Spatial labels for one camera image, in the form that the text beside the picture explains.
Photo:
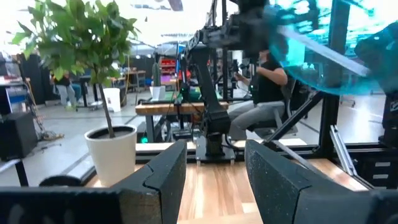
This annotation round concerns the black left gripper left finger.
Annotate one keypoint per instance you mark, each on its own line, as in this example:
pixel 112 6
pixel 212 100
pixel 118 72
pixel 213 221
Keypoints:
pixel 161 186

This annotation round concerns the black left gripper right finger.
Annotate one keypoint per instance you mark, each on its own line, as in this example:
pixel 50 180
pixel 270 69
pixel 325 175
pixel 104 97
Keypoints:
pixel 280 193

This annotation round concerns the teal translucent round plate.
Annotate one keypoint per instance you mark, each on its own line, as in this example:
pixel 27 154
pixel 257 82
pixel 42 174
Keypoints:
pixel 311 71

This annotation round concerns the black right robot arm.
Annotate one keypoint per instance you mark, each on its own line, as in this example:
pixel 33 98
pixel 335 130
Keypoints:
pixel 214 118

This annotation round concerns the white plant pot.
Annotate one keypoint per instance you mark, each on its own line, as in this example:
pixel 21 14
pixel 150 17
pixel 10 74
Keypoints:
pixel 112 158

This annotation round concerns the seated person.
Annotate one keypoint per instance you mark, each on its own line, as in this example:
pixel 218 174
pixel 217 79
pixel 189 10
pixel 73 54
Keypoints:
pixel 267 90

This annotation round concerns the black office chair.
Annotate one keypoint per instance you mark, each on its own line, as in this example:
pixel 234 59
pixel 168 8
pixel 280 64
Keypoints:
pixel 287 93

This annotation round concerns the wooden background table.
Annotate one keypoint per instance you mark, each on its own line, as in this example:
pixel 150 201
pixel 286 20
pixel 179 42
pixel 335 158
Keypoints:
pixel 155 109

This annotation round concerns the small white pot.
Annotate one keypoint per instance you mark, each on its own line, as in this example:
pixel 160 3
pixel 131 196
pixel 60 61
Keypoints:
pixel 158 92

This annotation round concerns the white bin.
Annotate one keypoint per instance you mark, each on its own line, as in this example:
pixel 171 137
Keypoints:
pixel 112 99

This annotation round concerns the green cactus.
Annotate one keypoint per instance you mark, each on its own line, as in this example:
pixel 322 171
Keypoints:
pixel 156 74

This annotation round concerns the standing person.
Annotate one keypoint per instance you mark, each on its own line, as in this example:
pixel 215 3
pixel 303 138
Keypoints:
pixel 65 90

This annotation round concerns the black box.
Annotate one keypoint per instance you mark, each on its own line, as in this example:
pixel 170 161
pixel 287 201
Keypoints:
pixel 17 133

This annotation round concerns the green leafy plant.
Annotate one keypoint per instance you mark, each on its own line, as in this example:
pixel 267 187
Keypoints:
pixel 77 40

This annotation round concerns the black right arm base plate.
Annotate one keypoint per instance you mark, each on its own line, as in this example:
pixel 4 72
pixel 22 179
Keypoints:
pixel 217 157

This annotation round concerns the silver metal rail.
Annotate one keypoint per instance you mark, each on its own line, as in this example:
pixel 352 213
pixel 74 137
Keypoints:
pixel 342 149

